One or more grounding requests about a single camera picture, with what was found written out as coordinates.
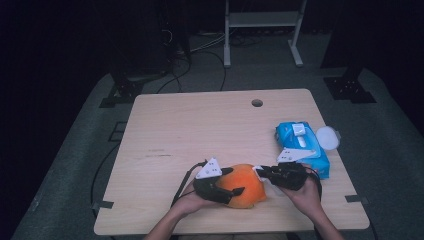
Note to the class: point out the blue wet wipe pack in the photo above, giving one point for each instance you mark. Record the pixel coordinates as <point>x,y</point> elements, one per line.
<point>300,143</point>

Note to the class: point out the person's right hand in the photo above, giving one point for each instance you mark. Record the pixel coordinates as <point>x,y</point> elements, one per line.
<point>306,200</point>

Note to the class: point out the white round lid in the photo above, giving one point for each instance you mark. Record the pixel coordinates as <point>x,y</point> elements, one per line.
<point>328,137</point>

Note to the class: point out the grey tape strip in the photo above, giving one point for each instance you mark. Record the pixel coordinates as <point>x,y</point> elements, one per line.
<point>356,199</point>
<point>103,204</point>

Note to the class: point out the white wet wipe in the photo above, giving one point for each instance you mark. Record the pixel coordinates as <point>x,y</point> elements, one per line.
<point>257,169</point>

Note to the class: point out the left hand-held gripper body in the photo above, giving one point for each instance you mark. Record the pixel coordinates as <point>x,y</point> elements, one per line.
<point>210,188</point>

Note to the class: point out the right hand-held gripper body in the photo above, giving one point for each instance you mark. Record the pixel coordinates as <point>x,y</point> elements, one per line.
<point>290,176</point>

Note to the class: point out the person's left hand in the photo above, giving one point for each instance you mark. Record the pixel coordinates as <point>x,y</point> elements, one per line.
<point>190,203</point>

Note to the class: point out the orange cloth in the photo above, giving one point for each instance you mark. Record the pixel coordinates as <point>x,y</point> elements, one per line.
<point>246,186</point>

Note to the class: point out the black stand base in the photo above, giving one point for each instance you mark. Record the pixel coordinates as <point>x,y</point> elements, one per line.
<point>125,90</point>
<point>348,90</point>

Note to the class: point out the white metal stand frame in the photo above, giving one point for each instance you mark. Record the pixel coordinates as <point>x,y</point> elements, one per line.
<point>263,19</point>

